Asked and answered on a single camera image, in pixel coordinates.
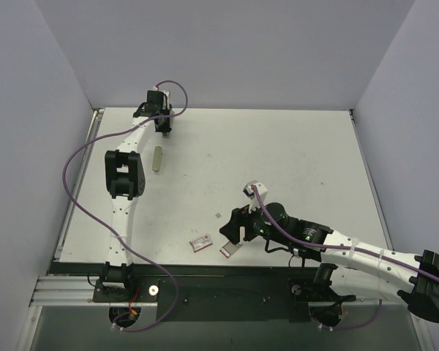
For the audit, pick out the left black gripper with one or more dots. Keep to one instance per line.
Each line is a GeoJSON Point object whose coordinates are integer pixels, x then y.
{"type": "Point", "coordinates": [164, 124]}

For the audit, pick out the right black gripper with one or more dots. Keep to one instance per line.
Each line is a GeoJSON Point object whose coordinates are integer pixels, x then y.
{"type": "Point", "coordinates": [239, 225]}

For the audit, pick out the staple box tray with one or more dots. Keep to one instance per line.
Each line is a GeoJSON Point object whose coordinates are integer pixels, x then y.
{"type": "Point", "coordinates": [229, 249]}

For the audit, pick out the beige stapler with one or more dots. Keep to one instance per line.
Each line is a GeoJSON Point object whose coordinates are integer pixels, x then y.
{"type": "Point", "coordinates": [157, 160]}

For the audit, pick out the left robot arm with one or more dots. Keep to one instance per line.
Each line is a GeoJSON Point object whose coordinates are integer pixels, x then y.
{"type": "Point", "coordinates": [125, 181]}

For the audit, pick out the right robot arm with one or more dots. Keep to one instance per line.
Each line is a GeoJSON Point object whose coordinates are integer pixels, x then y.
{"type": "Point", "coordinates": [348, 266]}

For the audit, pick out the red staple box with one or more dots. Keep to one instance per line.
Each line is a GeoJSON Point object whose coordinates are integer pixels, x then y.
{"type": "Point", "coordinates": [201, 243]}

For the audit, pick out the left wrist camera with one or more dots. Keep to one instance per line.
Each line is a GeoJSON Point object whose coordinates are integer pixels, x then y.
{"type": "Point", "coordinates": [160, 93]}

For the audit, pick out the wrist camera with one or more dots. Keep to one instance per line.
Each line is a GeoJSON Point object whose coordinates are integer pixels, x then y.
{"type": "Point", "coordinates": [251, 190]}
{"type": "Point", "coordinates": [160, 93]}

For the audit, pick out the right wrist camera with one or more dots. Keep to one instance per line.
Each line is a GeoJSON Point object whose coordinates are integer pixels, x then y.
{"type": "Point", "coordinates": [251, 190]}

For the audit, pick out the aluminium frame rail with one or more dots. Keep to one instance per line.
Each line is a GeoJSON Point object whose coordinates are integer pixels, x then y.
{"type": "Point", "coordinates": [85, 155]}

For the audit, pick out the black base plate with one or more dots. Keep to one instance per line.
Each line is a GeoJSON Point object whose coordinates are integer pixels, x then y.
{"type": "Point", "coordinates": [205, 293]}

